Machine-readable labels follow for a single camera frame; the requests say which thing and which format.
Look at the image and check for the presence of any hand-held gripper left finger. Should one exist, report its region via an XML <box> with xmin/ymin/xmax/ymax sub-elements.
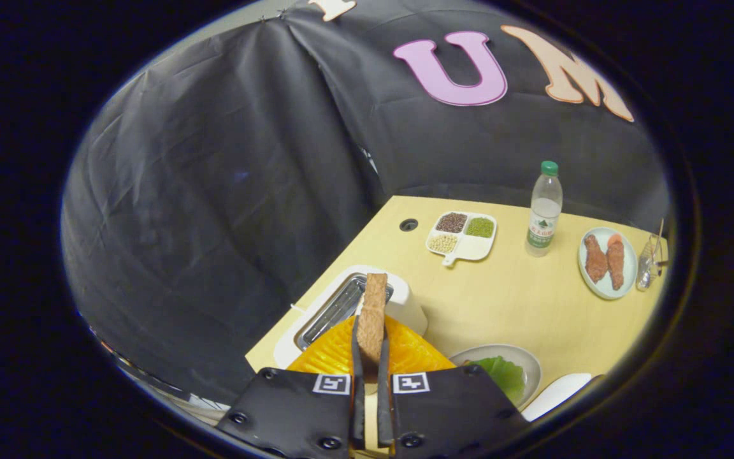
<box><xmin>216</xmin><ymin>314</ymin><xmax>366</xmax><ymax>459</ymax></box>

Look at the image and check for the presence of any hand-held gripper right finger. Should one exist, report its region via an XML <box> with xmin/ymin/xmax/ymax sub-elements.
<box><xmin>377</xmin><ymin>314</ymin><xmax>531</xmax><ymax>459</ymax></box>

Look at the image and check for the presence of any brown bread slice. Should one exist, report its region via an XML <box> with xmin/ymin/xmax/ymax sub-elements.
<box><xmin>356</xmin><ymin>273</ymin><xmax>389</xmax><ymax>383</ymax></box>

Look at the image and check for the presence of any green lettuce leaf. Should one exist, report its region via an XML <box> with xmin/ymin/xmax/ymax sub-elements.
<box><xmin>466</xmin><ymin>356</ymin><xmax>526</xmax><ymax>403</ymax></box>

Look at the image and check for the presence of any grey plate with lettuce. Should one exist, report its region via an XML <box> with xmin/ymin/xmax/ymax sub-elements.
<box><xmin>450</xmin><ymin>344</ymin><xmax>542</xmax><ymax>409</ymax></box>

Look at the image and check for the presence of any plain white plate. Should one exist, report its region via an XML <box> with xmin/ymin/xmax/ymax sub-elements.
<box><xmin>522</xmin><ymin>373</ymin><xmax>594</xmax><ymax>423</ymax></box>

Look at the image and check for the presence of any white toaster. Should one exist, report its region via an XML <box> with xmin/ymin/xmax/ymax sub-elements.
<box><xmin>273</xmin><ymin>265</ymin><xmax>429</xmax><ymax>370</ymax></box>

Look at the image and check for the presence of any white divided dish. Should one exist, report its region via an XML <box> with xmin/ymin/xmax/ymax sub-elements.
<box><xmin>426</xmin><ymin>211</ymin><xmax>498</xmax><ymax>266</ymax></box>

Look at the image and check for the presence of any brown fried meat piece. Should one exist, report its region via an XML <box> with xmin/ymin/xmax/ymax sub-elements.
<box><xmin>584</xmin><ymin>234</ymin><xmax>608</xmax><ymax>284</ymax></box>
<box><xmin>606</xmin><ymin>233</ymin><xmax>626</xmax><ymax>291</ymax></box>

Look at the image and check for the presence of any clear water bottle green cap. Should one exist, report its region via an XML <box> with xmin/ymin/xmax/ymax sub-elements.
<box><xmin>525</xmin><ymin>161</ymin><xmax>564</xmax><ymax>258</ymax></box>

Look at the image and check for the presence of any light blue plate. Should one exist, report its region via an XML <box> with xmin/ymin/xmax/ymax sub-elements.
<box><xmin>577</xmin><ymin>227</ymin><xmax>639</xmax><ymax>300</ymax></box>

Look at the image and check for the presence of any black backdrop cloth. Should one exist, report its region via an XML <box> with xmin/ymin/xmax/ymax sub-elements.
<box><xmin>61</xmin><ymin>0</ymin><xmax>671</xmax><ymax>406</ymax></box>

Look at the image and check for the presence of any clear glass holder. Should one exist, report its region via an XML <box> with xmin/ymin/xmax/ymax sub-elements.
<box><xmin>636</xmin><ymin>219</ymin><xmax>668</xmax><ymax>292</ymax></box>

